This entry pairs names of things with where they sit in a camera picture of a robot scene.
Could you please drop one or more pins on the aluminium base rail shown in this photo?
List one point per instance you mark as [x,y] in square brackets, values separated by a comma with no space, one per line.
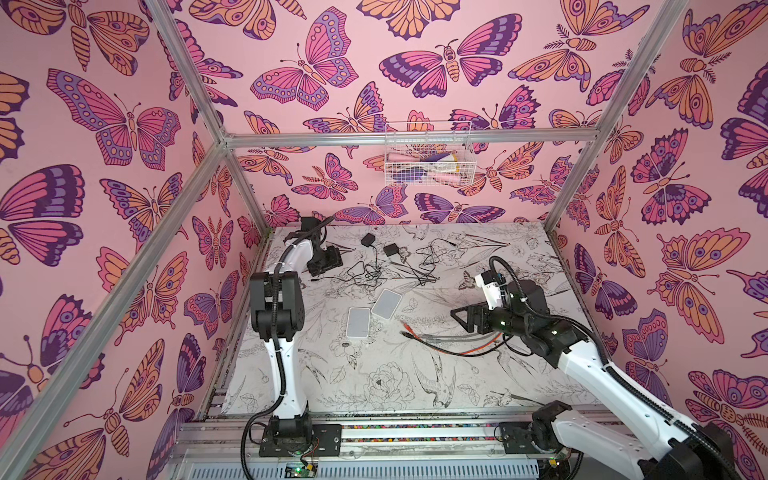
[413,445]

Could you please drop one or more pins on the black power adapter left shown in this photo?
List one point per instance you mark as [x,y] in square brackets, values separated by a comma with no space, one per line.
[368,240]

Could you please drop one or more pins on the white network switch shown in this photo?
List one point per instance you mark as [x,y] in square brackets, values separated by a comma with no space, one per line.
[386,305]
[358,323]

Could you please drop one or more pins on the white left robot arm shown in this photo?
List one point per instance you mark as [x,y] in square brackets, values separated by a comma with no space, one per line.
[277,315]

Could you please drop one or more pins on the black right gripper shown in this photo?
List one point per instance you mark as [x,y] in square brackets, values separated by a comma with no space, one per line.
[480,318]

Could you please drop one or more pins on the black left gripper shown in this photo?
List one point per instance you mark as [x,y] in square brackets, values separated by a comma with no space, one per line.
[335,260]

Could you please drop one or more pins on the black power adapter right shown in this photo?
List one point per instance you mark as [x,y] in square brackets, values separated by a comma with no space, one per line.
[391,250]

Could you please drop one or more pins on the black power adapter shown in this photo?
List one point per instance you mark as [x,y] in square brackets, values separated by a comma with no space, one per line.
[391,250]
[368,240]

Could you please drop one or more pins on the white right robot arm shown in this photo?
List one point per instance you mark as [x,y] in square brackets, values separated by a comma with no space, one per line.
[661,443]

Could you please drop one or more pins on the white wire basket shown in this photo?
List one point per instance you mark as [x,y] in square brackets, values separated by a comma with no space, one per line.
[429,154]

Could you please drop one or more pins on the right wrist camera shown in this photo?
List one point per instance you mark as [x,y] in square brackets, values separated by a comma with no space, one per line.
[494,289]

